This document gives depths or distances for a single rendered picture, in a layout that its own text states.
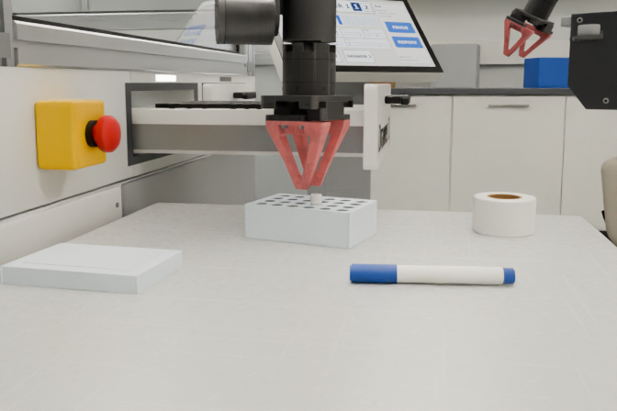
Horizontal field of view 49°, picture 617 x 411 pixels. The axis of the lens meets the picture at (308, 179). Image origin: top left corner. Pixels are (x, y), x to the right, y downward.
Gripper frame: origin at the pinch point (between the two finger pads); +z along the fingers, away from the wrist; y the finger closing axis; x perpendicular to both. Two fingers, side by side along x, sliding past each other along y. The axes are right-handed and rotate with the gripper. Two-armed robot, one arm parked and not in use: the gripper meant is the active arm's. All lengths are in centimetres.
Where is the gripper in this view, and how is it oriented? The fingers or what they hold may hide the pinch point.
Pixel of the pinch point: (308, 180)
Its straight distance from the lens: 74.5
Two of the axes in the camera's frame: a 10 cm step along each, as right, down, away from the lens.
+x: 9.0, 0.6, -4.3
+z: -0.1, 9.9, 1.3
